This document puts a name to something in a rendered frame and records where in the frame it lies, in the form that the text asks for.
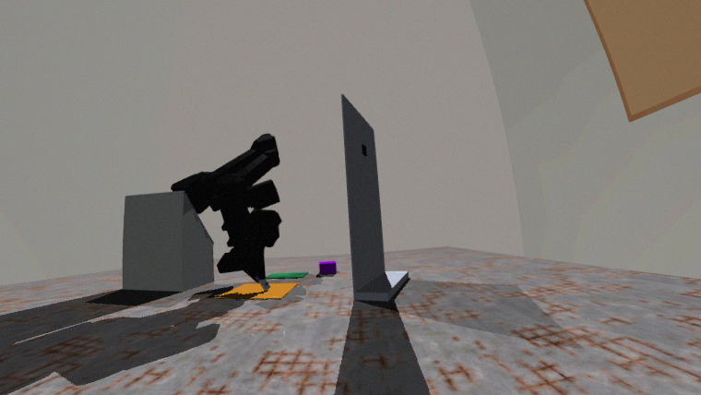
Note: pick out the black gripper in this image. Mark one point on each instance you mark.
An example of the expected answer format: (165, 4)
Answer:
(248, 240)

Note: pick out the green flat square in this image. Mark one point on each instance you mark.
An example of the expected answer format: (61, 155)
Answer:
(286, 275)

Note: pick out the small purple block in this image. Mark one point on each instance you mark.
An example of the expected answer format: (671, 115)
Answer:
(327, 267)

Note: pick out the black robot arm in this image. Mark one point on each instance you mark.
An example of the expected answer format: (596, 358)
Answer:
(230, 186)

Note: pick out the orange flat square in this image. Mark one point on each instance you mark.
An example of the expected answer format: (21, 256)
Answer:
(255, 290)

